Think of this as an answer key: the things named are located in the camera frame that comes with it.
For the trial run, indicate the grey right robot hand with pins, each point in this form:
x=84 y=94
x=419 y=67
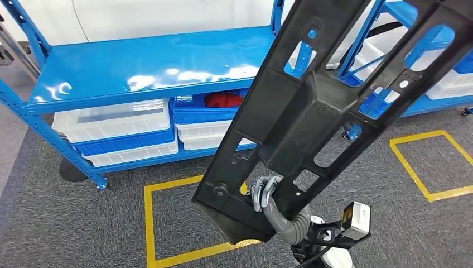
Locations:
x=262 y=192

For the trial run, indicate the black plastic frame part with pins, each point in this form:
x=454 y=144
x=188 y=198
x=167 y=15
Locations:
x=295 y=122

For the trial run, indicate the blue metal shelf rack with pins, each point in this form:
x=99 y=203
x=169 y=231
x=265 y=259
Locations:
x=147 y=63

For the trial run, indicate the red cloth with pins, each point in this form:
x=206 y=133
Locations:
x=223 y=100

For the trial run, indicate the translucent white plastic bin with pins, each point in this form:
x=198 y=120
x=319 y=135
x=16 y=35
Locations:
x=111 y=125

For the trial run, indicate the blue metal rack with casters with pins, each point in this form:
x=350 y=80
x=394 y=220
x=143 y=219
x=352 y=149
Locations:
x=443 y=105

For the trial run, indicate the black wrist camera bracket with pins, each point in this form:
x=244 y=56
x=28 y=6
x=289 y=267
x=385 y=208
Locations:
x=325 y=235

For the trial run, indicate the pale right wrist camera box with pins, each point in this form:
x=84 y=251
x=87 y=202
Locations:
x=358 y=222

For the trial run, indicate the grey aluminium frame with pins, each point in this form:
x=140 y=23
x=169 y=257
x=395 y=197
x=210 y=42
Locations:
x=14 y=48

